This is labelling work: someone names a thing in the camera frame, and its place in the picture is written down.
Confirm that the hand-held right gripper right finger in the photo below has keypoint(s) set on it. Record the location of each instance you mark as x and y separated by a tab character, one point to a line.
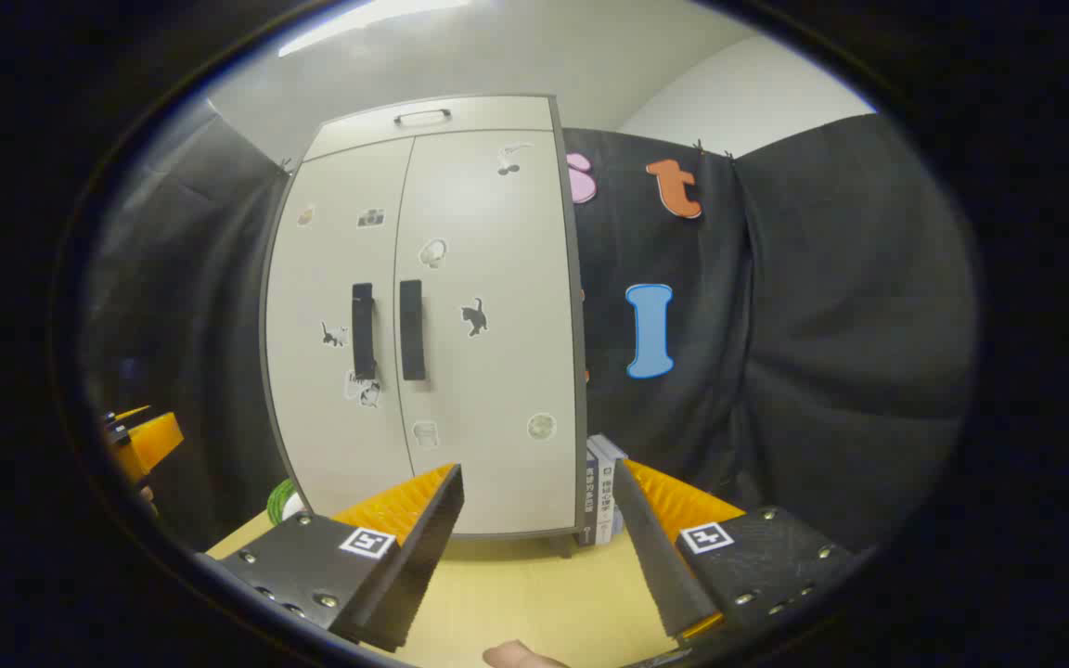
655	557

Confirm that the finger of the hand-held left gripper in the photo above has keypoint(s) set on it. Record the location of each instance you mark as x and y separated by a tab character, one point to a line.
156	443

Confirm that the white cabinet drawer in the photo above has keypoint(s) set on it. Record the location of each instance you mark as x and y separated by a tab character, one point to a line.
497	116

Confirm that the green white plush toy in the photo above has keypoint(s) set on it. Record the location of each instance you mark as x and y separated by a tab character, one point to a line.
282	503

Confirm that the white cabinet door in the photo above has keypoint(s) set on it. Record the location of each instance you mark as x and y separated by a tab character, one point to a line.
497	417
312	306

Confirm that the ceiling light strip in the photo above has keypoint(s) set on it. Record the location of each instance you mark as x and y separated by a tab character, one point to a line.
358	20

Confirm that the white book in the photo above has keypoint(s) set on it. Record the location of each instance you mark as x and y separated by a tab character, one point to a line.
605	492

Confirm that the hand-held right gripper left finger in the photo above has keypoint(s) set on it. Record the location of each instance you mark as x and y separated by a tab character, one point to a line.
414	566

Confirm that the dark book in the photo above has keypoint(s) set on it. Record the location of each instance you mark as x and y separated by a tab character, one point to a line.
589	496

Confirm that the black backdrop cloth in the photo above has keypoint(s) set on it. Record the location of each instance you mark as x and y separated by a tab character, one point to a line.
822	353

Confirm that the white double-door shoe cabinet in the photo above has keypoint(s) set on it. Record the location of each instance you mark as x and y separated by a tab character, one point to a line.
580	390

